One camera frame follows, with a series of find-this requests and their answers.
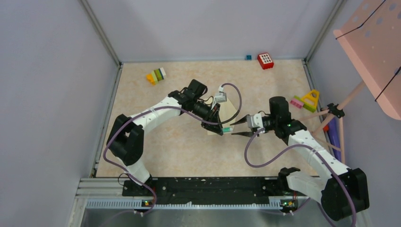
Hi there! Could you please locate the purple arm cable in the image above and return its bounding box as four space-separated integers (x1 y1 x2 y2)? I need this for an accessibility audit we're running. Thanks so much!
103 83 243 227
244 127 358 227

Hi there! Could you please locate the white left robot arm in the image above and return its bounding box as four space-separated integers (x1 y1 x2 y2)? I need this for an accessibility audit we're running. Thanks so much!
106 79 223 195

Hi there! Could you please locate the aluminium frame rail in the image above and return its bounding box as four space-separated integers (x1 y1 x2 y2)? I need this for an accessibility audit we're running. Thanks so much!
67 177 370 227

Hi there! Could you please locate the cream yellow envelope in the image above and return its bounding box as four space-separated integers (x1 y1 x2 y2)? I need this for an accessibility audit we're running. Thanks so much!
219 98 237 134

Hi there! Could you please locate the pink toy brick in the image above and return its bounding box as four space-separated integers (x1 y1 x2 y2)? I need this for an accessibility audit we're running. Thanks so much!
290 96 304 109

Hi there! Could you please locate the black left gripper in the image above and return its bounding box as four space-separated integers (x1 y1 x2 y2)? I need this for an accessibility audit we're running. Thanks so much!
192 98 223 135

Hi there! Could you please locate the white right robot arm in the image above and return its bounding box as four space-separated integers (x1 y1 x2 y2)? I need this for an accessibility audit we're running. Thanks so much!
235 96 370 227

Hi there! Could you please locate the red grid toy block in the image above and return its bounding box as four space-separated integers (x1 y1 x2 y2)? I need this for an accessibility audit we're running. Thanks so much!
257 52 274 70

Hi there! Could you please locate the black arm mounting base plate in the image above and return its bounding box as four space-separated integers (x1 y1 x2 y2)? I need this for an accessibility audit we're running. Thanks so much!
122 177 302 205

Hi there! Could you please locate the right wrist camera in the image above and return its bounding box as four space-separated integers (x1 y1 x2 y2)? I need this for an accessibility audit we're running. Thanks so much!
246 113 264 129

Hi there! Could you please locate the pink music stand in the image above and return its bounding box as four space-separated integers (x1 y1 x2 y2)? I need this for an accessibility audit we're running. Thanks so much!
262 0 401 183

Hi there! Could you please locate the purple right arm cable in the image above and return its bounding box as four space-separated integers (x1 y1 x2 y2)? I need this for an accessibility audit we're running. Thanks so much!
244 127 358 227

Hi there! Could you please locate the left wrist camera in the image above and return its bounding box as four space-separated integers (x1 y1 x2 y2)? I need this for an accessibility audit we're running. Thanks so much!
212 86 227 107

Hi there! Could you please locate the striped toy block stack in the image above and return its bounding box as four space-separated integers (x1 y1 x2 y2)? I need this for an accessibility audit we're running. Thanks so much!
146 67 166 85

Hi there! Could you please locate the yellow triangle toy block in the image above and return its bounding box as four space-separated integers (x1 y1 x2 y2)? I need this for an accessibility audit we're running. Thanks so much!
301 89 320 113

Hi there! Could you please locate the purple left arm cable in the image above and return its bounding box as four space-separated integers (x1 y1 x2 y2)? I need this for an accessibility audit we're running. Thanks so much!
103 83 243 227

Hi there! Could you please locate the purple rolled mat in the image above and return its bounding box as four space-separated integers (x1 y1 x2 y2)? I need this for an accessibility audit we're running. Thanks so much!
327 119 341 161

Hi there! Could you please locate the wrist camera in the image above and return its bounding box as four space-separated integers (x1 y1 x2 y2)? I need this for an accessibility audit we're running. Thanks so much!
246 113 264 129
212 86 227 107

